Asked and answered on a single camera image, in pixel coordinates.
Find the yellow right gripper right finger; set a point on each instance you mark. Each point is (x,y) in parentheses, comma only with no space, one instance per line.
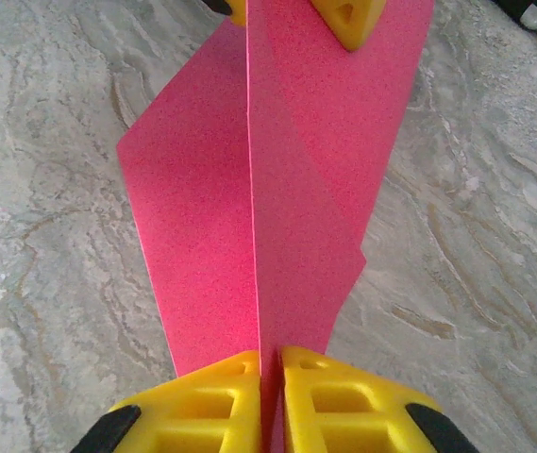
(357,415)

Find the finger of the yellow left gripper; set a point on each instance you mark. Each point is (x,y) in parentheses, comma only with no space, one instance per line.
(353,23)
(235,9)

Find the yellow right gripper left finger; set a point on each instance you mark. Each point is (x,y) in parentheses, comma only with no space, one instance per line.
(192,415)

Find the pink paper sheet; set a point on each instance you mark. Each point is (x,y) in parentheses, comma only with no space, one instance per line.
(296,189)

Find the black hard case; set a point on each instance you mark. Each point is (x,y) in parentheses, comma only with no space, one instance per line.
(527,9)

